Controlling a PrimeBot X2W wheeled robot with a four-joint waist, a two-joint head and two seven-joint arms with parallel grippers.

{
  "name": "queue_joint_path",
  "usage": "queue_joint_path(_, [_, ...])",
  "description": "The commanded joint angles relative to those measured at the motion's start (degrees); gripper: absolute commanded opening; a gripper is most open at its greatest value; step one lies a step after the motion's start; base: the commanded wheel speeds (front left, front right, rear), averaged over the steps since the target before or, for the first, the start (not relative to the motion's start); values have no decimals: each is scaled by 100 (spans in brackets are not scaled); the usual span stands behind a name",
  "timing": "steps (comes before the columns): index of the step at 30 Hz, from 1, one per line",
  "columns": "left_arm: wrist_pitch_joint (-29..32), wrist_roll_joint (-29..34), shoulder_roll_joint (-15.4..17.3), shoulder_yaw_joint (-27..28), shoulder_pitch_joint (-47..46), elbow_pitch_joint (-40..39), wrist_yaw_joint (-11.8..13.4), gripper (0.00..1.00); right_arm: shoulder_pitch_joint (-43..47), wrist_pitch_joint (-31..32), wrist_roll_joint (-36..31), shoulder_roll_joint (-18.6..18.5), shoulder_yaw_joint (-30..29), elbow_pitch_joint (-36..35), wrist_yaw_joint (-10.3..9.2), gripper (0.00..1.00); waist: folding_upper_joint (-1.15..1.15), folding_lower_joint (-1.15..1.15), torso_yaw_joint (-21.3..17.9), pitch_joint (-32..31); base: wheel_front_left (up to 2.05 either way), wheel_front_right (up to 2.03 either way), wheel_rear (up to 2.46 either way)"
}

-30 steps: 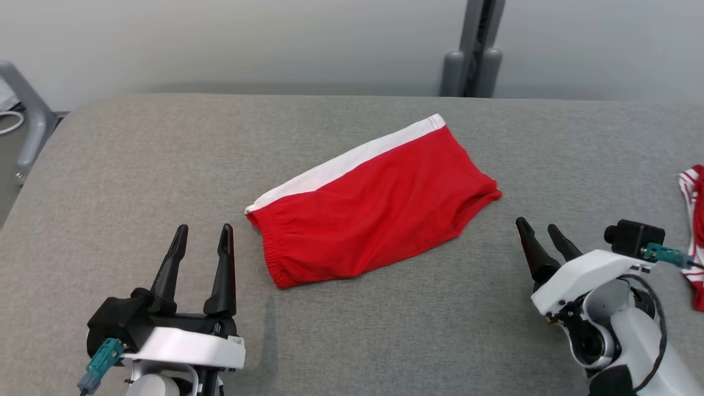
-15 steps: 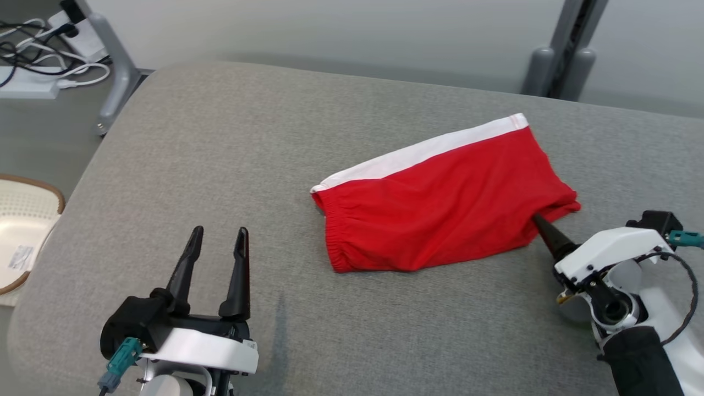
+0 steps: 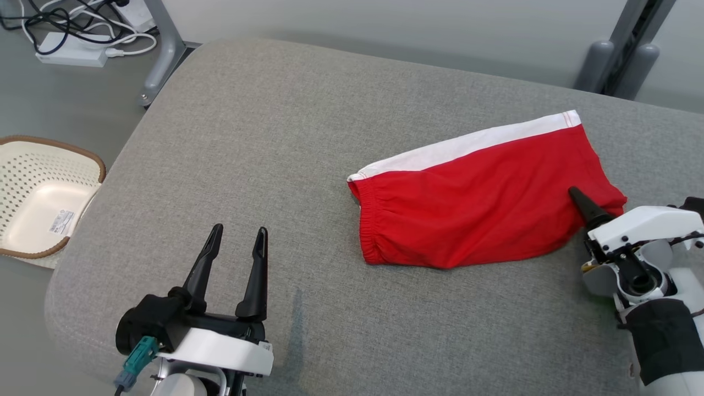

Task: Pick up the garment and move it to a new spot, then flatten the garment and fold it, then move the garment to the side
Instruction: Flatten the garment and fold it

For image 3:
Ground black cable bundle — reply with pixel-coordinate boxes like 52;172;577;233
0;0;133;56

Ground white power adapter box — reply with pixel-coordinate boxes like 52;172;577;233
113;0;158;34

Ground white power cable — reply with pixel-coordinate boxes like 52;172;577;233
104;30;158;58

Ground grey partition post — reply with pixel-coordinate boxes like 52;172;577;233
574;0;651;94
612;0;678;101

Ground white power strip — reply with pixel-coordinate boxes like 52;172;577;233
35;31;111;68

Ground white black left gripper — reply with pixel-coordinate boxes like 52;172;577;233
156;223;275;378

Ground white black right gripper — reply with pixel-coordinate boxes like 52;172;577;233
568;186;704;274

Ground teal left camera cable connector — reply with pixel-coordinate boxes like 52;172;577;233
114;336;160;392

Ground red shorts with white band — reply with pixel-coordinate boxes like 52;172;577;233
346;109;628;270

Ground cream perforated laundry basket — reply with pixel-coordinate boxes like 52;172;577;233
0;135;107;270

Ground grey table leg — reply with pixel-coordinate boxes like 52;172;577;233
136;0;189;108

